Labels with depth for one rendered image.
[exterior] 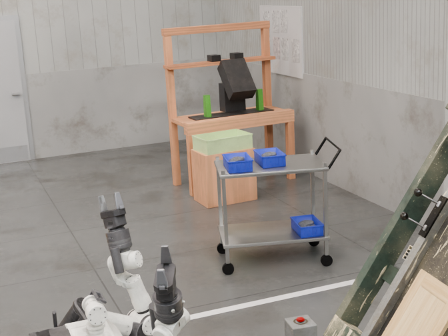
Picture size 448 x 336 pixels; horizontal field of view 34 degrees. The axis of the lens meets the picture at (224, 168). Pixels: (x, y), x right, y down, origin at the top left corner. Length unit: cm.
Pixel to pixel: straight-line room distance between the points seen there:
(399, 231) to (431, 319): 56
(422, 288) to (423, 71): 436
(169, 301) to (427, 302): 137
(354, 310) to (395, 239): 39
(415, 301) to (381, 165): 497
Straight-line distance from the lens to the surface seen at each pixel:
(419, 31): 742
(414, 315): 324
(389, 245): 356
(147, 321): 284
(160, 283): 209
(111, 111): 1176
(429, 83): 733
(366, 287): 358
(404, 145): 775
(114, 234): 275
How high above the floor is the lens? 247
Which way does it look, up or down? 14 degrees down
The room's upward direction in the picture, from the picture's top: 3 degrees counter-clockwise
